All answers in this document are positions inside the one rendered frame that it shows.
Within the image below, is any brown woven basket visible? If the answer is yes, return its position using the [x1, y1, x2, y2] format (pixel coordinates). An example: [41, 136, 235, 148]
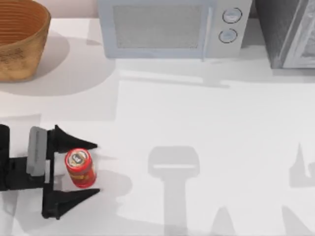
[0, 0, 52, 81]

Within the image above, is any microwave door handle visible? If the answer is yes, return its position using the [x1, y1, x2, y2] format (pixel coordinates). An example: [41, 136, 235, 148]
[201, 6, 214, 62]

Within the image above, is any microwave oven door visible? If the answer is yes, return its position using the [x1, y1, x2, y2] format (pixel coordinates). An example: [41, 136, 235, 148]
[97, 0, 210, 59]

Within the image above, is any round microwave knob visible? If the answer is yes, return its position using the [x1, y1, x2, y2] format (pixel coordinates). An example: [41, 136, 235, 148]
[218, 28, 239, 44]
[222, 7, 243, 25]

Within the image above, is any red can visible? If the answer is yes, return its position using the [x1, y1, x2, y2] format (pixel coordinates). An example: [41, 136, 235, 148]
[64, 147, 97, 189]

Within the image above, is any pale grey rounded box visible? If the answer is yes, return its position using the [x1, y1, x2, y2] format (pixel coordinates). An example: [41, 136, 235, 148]
[26, 126, 49, 177]

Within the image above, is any pale microwave oven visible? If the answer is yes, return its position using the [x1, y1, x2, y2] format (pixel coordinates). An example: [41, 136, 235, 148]
[96, 0, 253, 61]

